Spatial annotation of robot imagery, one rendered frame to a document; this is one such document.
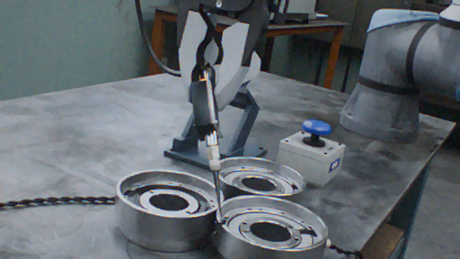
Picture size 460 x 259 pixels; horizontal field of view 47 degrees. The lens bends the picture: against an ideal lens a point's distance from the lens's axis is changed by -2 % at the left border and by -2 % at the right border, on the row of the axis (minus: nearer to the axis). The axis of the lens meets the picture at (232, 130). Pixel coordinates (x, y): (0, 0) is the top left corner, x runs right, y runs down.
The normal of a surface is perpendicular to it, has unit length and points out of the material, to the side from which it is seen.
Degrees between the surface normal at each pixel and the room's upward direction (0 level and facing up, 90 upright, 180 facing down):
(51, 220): 0
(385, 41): 86
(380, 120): 72
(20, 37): 90
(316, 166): 90
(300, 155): 90
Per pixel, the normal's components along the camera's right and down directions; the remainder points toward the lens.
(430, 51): -0.74, -0.11
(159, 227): -0.05, 0.29
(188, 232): 0.44, 0.33
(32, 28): 0.85, 0.28
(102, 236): 0.15, -0.94
